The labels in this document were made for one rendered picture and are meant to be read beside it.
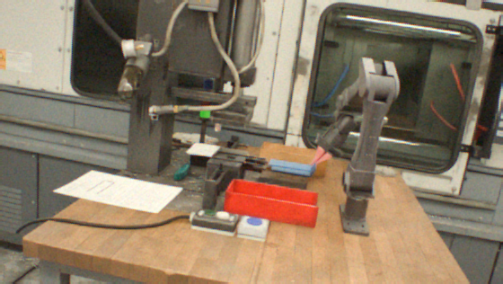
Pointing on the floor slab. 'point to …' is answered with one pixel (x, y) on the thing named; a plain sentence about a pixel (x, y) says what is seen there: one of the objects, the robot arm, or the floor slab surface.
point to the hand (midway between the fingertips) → (313, 164)
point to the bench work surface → (177, 231)
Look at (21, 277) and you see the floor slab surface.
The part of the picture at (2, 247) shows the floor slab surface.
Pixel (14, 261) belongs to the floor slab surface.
